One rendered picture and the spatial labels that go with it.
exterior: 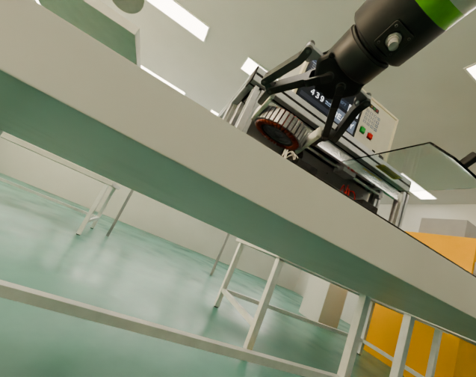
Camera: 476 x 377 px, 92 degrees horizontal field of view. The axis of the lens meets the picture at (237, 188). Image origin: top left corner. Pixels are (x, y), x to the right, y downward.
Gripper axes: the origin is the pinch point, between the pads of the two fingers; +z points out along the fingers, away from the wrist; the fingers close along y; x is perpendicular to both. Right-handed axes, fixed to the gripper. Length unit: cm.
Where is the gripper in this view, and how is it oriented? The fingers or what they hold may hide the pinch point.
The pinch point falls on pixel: (281, 128)
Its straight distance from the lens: 50.0
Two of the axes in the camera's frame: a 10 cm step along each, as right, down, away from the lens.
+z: -4.6, 3.5, 8.1
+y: 8.1, 5.4, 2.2
